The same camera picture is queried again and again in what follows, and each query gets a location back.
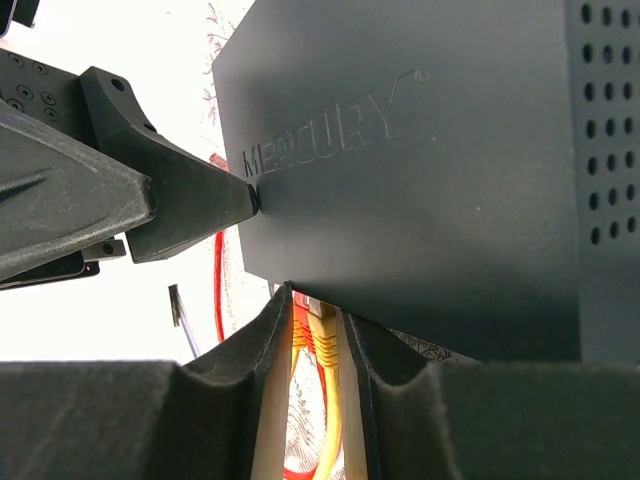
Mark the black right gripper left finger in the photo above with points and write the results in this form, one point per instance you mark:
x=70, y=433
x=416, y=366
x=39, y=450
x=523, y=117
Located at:
x=226, y=412

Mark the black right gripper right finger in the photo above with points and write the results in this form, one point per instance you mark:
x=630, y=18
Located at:
x=392, y=417

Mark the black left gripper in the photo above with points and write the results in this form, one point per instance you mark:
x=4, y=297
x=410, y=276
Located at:
x=63, y=201

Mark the dark grey network switch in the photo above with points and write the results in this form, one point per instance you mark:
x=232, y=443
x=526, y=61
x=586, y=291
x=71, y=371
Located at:
x=466, y=172

